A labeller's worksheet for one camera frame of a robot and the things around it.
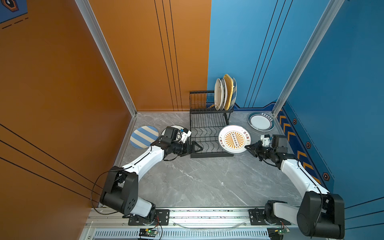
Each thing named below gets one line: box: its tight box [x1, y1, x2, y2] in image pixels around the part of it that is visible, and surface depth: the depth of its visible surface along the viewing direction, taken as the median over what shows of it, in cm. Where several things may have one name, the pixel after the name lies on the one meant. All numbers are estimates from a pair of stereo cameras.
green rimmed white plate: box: [247, 112, 276, 132], surface depth 115 cm
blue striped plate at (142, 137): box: [129, 125, 159, 149], surface depth 110 cm
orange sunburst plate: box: [218, 124, 252, 155], surface depth 89 cm
